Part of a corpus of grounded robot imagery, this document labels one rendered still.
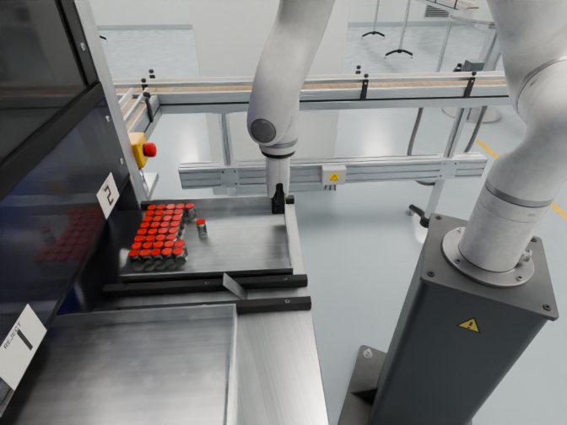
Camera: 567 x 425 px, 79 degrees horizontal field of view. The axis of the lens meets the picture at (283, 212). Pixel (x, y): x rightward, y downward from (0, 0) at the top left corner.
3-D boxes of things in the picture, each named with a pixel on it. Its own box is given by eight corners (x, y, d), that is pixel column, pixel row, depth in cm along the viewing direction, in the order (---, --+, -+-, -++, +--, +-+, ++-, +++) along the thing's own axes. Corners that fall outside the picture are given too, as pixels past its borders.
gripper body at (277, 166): (260, 135, 79) (261, 177, 85) (261, 156, 70) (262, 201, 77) (293, 134, 79) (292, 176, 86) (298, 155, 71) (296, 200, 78)
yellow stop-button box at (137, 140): (116, 169, 92) (108, 144, 87) (124, 156, 97) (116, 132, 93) (145, 168, 92) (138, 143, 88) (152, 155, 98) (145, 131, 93)
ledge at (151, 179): (98, 203, 96) (95, 197, 95) (113, 179, 106) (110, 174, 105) (149, 201, 97) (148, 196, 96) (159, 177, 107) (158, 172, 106)
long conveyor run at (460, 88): (93, 117, 149) (79, 80, 140) (105, 104, 162) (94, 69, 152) (515, 106, 160) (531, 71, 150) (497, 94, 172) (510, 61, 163)
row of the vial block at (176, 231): (164, 271, 73) (159, 255, 70) (180, 217, 87) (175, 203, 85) (175, 270, 73) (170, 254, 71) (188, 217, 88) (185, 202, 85)
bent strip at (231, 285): (225, 305, 66) (222, 284, 63) (226, 293, 69) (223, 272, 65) (298, 300, 67) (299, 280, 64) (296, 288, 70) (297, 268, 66)
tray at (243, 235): (125, 287, 70) (120, 276, 68) (154, 210, 90) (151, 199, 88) (293, 279, 71) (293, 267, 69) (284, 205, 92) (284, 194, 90)
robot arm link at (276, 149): (257, 126, 77) (258, 139, 79) (258, 145, 70) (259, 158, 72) (295, 126, 77) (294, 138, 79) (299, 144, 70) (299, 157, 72)
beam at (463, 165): (181, 190, 179) (177, 169, 172) (184, 181, 185) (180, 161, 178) (480, 178, 188) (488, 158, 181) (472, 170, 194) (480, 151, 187)
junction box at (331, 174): (321, 185, 178) (322, 170, 172) (320, 180, 182) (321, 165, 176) (344, 185, 178) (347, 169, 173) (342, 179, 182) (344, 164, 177)
